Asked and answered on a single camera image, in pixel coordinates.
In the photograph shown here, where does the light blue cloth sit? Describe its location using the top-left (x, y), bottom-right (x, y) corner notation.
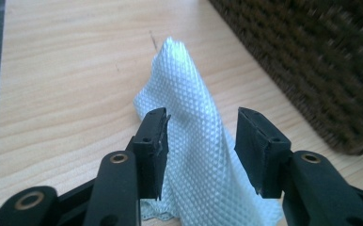
top-left (133, 36), bottom-right (284, 226)

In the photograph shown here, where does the brown woven basket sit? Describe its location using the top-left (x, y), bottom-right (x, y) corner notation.
top-left (208, 0), bottom-right (363, 156)

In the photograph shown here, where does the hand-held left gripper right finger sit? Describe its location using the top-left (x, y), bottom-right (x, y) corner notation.
top-left (234, 106), bottom-right (363, 226)

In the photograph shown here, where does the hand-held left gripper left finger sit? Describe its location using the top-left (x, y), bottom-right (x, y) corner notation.
top-left (82, 106), bottom-right (172, 226)

